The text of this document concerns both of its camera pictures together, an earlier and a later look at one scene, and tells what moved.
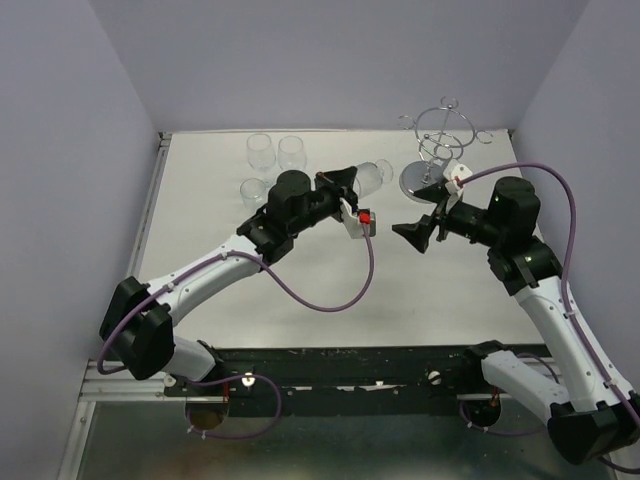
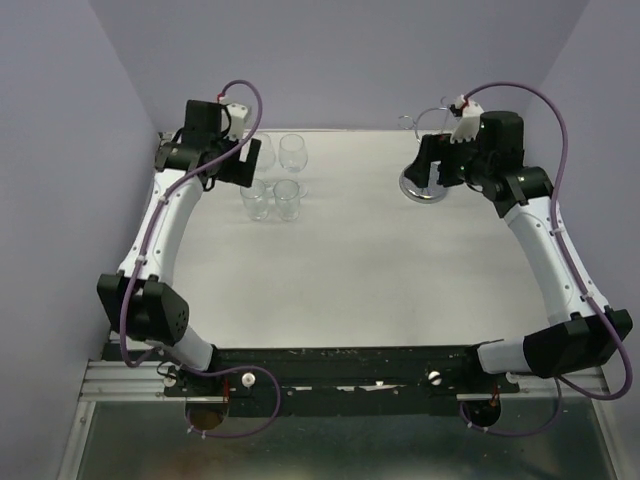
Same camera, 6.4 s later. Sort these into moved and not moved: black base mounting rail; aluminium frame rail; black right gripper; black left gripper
Moved: black left gripper; black right gripper
Not moved: black base mounting rail; aluminium frame rail
